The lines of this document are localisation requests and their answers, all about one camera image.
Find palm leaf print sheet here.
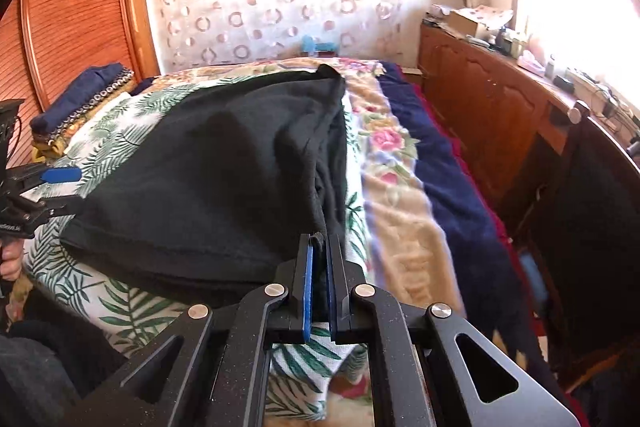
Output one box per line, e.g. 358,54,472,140
22,74,371,425

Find person's dark trousers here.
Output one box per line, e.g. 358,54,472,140
0,292,128,427

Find navy folded garment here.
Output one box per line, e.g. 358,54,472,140
30,63,126,132

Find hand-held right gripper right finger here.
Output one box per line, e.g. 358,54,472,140
322,232,581,427

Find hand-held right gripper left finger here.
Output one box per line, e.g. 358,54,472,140
60,232,321,427

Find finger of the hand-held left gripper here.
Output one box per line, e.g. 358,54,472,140
9,166,83,192
22,196,84,220

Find bright window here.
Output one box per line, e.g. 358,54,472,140
515,0,640,108

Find person's left hand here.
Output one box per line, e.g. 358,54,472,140
0,238,24,281

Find wooden dresser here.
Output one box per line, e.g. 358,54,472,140
417,22,640,228

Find light blue plastic item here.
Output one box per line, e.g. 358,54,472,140
300,35,338,56

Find floral blanket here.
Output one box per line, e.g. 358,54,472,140
150,57,468,323

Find pink tissue pack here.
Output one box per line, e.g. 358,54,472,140
517,49,547,72

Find black t-shirt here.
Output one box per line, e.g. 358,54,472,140
60,63,358,303

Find dark wooden chair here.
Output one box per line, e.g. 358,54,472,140
510,101,640,427

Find navy blue blanket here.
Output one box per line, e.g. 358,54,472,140
377,62,551,388

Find yellow folded cloth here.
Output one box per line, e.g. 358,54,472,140
31,132,71,160

